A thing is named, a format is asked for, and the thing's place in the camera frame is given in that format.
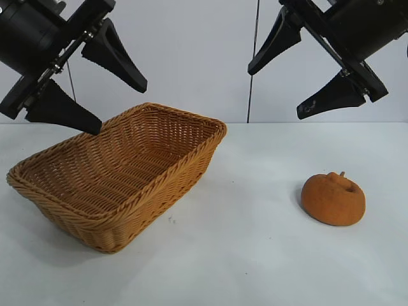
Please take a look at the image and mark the tan woven wicker basket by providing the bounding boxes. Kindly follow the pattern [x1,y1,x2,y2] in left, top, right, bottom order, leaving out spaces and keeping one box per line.
[6,101,228,254]

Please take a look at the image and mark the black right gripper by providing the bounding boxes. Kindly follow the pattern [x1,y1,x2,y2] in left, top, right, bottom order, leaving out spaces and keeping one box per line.
[247,0,408,120]

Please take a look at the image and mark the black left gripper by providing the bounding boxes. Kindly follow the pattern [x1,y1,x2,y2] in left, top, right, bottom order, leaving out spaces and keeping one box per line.
[0,0,149,136]

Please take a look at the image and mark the orange fruit with stem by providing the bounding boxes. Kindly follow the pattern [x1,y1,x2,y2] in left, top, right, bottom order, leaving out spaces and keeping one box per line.
[301,171,366,227]

